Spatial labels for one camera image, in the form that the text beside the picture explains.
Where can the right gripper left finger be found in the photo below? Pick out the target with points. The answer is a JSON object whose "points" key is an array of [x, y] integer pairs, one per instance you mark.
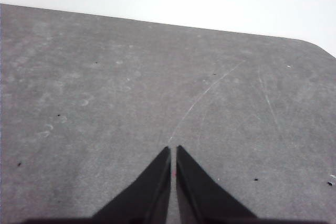
{"points": [[149, 195]]}

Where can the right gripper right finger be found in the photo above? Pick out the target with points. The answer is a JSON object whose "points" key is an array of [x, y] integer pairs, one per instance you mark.
{"points": [[199, 197]]}

